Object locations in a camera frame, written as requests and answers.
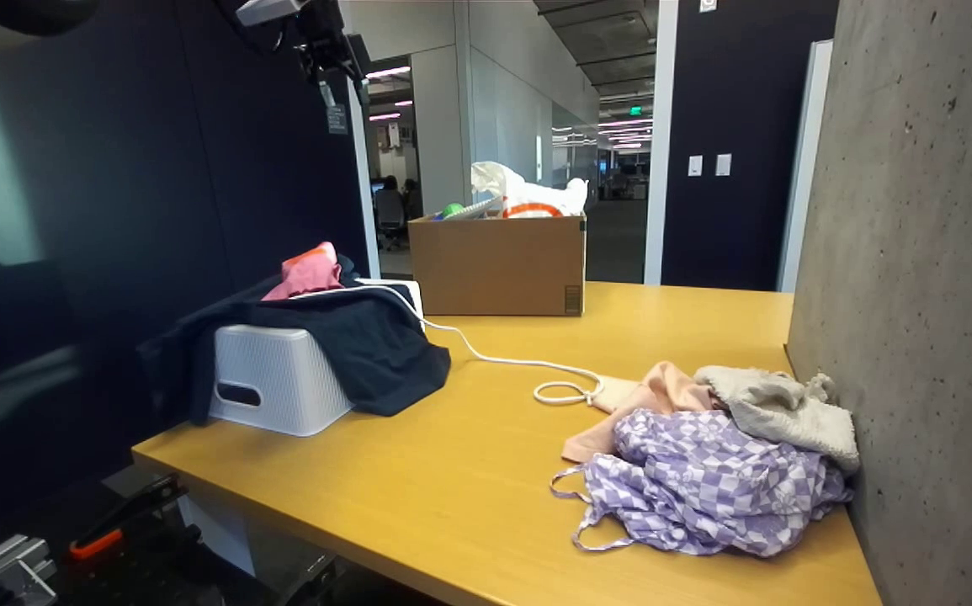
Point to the purple checked garment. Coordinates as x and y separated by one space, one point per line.
704 488

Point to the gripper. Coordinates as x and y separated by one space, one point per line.
320 25

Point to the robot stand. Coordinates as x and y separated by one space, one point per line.
6 572

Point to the person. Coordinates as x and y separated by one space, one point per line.
411 198

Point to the black clamp with orange grip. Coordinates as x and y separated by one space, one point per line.
128 509

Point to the cardboard box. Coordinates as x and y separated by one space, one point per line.
498 265

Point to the white partition panel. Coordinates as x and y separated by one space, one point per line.
807 160

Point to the peach garment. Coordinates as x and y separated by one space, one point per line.
662 391

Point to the white plastic bag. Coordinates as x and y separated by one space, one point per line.
528 192

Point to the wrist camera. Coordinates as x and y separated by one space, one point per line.
267 10

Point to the white wall switch plate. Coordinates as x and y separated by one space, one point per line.
723 164
695 166

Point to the beige fuzzy garment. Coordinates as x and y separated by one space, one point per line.
788 412

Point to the navy blue garment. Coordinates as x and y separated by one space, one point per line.
376 345

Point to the white plastic organization bin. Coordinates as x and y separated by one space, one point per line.
279 379

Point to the pink shirt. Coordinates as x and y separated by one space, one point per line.
309 273

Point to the office chair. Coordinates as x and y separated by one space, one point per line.
390 215

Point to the green ball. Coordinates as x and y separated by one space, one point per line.
452 210

